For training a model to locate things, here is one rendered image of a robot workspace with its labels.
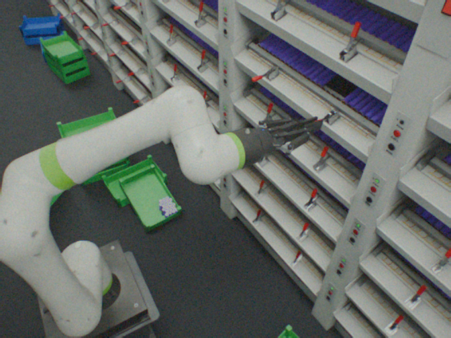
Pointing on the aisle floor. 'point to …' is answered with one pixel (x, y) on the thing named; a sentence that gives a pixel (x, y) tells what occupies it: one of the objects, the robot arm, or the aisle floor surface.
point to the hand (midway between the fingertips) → (309, 125)
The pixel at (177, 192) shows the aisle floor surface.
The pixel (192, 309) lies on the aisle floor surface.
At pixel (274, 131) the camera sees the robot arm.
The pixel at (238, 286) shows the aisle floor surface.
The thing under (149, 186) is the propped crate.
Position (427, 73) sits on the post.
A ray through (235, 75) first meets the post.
